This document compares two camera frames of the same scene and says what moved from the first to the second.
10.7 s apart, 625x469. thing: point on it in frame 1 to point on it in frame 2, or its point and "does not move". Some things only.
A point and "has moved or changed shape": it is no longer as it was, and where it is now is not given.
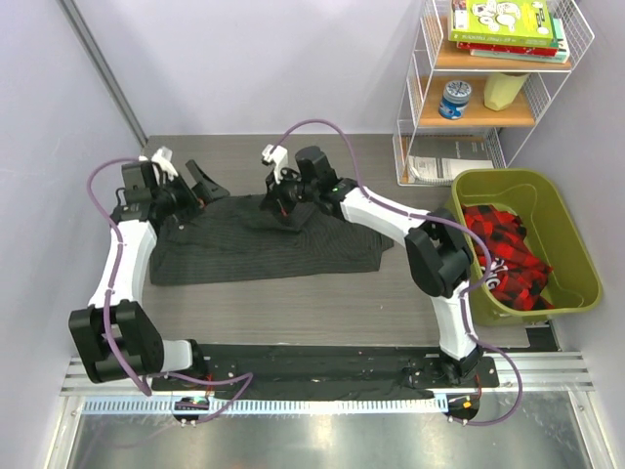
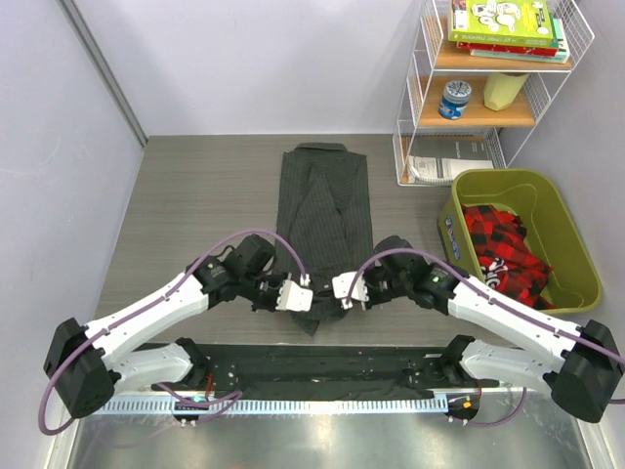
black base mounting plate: (326, 371) does not move
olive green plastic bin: (534, 200) does not move
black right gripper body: (287, 192) to (378, 285)
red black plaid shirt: (519, 278) does not move
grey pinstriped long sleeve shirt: (245, 238) has moved or changed shape
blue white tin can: (456, 95) does not move
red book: (525, 50) does not move
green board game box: (512, 22) does not move
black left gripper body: (186, 201) to (265, 294)
